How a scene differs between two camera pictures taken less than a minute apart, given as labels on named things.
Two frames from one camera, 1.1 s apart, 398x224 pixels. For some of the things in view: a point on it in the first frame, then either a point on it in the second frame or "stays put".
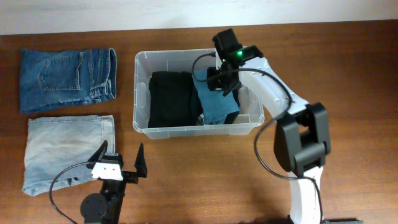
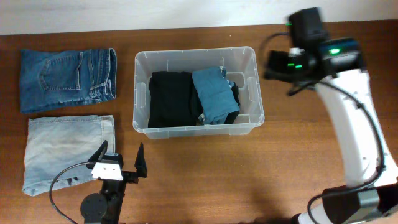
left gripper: (132, 177) stays put
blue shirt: (216, 107) stays put
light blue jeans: (58, 149) stays put
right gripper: (212, 85) → (272, 68)
